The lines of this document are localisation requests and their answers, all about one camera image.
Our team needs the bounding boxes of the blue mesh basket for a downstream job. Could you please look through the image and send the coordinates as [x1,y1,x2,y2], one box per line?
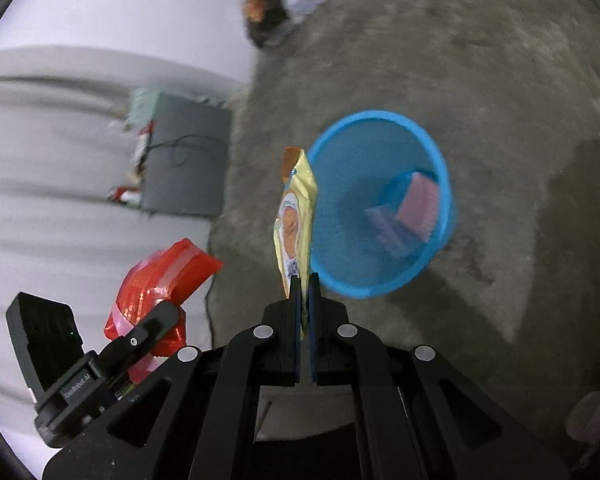
[307,110,455,300]

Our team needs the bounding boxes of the black cable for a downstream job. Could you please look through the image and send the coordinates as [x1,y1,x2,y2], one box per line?
[147,134,221,167]

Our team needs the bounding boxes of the purple snack packet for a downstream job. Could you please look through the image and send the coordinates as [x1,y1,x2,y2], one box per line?
[365,204,416,261]

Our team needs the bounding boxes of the pale green organizer box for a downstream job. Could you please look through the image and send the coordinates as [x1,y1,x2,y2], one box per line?
[129,88,162,130]

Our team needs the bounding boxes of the red and white small items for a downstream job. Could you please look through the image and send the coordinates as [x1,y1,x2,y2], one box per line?
[107,186,142,207]

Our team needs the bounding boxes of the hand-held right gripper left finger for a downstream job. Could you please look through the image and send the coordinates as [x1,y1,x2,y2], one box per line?
[41,276,303,480]

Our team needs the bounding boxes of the pink ridged snack packet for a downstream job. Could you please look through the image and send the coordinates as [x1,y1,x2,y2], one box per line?
[396,171,439,244]

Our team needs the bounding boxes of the red snack packet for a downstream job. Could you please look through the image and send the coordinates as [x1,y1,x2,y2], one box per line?
[104,238,224,386]

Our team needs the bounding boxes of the yellow snack packet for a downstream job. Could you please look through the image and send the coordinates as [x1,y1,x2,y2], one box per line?
[273,146,319,341]

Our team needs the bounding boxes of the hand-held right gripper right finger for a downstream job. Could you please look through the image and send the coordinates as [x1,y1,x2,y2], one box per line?
[307,273,573,480]

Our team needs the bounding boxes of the dark grey side table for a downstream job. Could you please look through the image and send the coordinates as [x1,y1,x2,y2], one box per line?
[139,92,233,218]

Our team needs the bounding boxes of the dark orange-brown bag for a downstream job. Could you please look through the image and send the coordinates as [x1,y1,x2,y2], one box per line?
[244,0,294,49]

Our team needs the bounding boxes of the pale pink object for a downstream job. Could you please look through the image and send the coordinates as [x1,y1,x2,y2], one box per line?
[565,391,600,445]

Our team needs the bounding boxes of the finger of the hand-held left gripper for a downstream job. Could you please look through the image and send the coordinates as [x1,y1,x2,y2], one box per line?
[97,300,181,387]

